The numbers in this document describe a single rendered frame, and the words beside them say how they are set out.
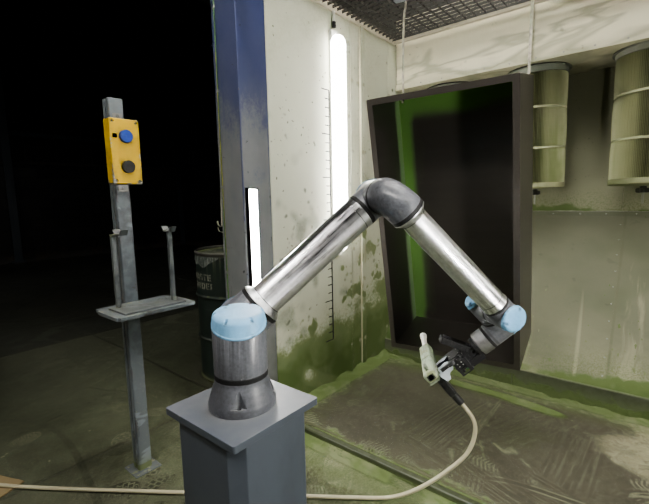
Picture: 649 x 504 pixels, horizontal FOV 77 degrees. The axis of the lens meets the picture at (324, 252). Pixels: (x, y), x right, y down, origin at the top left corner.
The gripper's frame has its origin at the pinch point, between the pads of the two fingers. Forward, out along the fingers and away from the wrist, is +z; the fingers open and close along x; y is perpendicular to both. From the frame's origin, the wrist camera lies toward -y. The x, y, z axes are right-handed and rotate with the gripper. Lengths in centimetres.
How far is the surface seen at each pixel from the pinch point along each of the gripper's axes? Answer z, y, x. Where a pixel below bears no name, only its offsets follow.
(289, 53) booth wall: -43, -153, 59
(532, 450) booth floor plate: -3, 69, 32
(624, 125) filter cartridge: -148, -7, 96
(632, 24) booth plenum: -178, -46, 89
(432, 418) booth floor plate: 29, 40, 54
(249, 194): 15, -108, 29
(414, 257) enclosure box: -19, -29, 71
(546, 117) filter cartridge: -129, -36, 114
